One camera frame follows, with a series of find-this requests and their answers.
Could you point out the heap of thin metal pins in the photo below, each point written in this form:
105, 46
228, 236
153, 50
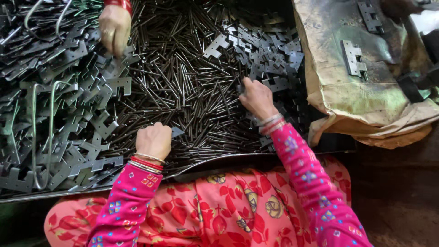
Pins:
185, 89

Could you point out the small heap of hinge plates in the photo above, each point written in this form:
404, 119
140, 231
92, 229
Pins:
271, 55

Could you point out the large heap of hinge plates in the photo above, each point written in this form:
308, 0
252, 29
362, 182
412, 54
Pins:
61, 103

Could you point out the red bangles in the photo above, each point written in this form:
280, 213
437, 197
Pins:
147, 162
273, 126

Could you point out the thin gold bangle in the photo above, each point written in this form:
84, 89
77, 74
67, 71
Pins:
151, 156

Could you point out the person's right hand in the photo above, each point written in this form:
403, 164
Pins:
259, 99

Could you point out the person's left fingers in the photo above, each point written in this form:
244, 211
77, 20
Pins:
156, 125

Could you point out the person's left hand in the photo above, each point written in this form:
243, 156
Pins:
153, 140

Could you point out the small dark metal plate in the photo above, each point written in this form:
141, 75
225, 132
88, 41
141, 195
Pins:
177, 131

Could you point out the assembled grey metal hinge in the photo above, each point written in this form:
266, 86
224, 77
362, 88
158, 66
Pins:
353, 60
369, 16

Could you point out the silver bangles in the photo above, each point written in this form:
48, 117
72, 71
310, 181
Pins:
144, 167
269, 119

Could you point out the dirty tan sack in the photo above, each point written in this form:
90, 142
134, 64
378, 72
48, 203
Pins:
343, 99

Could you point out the red floral garment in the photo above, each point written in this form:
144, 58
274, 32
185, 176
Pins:
219, 212

